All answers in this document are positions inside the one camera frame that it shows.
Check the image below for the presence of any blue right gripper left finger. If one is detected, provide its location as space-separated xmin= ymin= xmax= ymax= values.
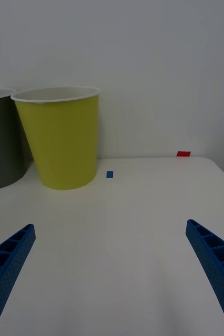
xmin=0 ymin=223 xmax=37 ymax=336

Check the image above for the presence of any grey plastic waste bin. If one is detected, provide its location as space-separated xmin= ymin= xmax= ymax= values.
xmin=0 ymin=85 xmax=35 ymax=192

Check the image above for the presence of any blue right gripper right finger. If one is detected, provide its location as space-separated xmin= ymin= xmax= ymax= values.
xmin=185 ymin=218 xmax=224 ymax=336

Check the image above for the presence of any yellow-green plastic waste bin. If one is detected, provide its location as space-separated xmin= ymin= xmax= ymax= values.
xmin=10 ymin=86 xmax=102 ymax=191

